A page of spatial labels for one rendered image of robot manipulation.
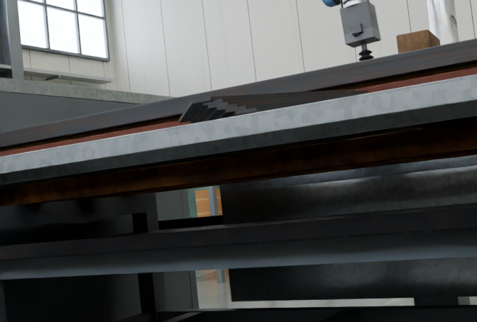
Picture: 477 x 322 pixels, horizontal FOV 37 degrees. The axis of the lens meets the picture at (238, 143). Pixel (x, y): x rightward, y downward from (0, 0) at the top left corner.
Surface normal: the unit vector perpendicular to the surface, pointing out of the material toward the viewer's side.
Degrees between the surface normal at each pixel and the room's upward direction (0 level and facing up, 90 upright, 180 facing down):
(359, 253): 90
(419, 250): 90
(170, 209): 90
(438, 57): 90
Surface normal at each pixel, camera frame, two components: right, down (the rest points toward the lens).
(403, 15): -0.51, -0.01
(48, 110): 0.86, -0.13
